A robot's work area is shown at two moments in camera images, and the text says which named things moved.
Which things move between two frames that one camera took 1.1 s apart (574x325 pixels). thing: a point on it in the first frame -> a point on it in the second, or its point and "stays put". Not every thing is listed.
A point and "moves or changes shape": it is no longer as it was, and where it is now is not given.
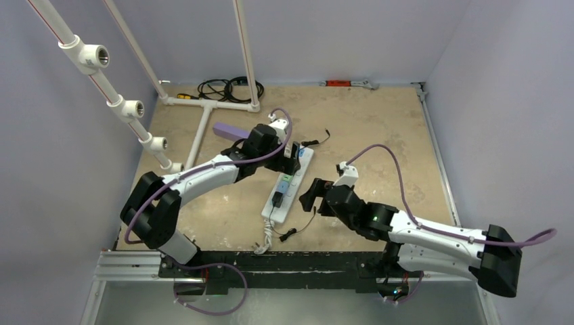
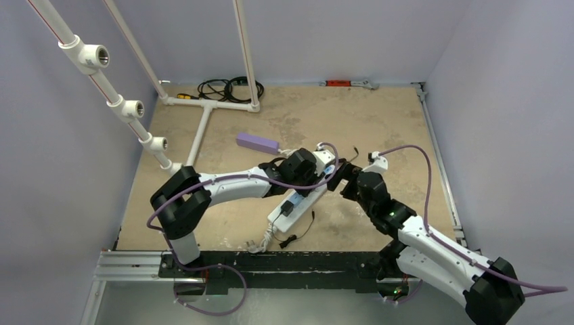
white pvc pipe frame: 88,59 stays put
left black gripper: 288,165 -> 313,179
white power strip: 280,214 moves or changes shape
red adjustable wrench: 349,82 stays put
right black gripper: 325,197 -> 352,172
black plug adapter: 277,199 -> 287,208
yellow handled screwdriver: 186,96 stays put
